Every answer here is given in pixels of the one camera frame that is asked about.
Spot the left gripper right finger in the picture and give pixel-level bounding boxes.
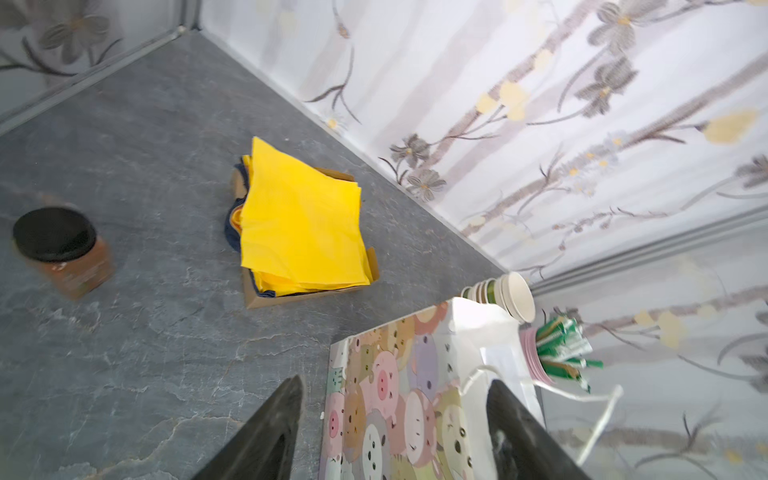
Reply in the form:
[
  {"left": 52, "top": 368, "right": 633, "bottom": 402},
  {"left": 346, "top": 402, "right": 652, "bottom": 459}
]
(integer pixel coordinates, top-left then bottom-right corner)
[{"left": 486, "top": 380, "right": 590, "bottom": 480}]

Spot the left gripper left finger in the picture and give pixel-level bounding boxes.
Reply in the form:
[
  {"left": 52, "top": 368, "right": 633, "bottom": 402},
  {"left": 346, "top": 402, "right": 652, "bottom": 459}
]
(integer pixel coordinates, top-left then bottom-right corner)
[{"left": 193, "top": 376, "right": 304, "bottom": 480}]

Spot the white paper bag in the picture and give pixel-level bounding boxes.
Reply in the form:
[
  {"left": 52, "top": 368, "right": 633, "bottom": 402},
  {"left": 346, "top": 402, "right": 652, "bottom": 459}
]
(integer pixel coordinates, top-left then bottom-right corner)
[{"left": 317, "top": 296, "right": 625, "bottom": 480}]

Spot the bundle of wrapped straws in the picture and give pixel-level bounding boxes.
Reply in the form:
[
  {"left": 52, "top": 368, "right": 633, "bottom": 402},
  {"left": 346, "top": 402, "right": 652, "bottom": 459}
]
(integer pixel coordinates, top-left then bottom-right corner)
[{"left": 534, "top": 315, "right": 604, "bottom": 393}]

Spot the pink straw holder cup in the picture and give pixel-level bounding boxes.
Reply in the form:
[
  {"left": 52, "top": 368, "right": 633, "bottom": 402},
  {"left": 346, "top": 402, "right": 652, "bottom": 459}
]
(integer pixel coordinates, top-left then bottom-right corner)
[{"left": 519, "top": 327, "right": 555, "bottom": 386}]

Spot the brown cardboard napkin tray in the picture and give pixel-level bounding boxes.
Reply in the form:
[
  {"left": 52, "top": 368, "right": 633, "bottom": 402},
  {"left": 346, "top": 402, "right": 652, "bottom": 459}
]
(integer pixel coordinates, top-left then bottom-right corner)
[{"left": 231, "top": 167, "right": 380, "bottom": 309}]

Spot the stack of paper cups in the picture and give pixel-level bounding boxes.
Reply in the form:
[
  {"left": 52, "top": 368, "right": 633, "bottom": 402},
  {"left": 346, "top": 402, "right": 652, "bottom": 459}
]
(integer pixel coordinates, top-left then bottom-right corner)
[{"left": 460, "top": 272, "right": 537, "bottom": 323}]

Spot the yellow napkin stack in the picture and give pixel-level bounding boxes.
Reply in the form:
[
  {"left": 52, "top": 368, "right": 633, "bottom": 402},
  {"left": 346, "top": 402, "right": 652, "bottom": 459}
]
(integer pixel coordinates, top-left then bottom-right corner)
[{"left": 224, "top": 138, "right": 375, "bottom": 299}]

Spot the amber spice bottle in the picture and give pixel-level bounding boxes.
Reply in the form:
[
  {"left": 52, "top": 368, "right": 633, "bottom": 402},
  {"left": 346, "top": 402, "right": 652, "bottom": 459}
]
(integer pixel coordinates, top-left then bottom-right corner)
[{"left": 12, "top": 206, "right": 115, "bottom": 299}]

